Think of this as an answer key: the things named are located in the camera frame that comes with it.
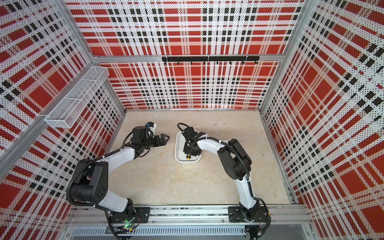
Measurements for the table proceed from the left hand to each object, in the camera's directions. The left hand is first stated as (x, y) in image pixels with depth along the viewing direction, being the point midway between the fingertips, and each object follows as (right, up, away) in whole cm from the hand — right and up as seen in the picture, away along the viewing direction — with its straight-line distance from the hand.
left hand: (166, 137), depth 93 cm
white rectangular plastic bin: (+9, -12, 0) cm, 15 cm away
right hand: (+15, -9, +2) cm, 17 cm away
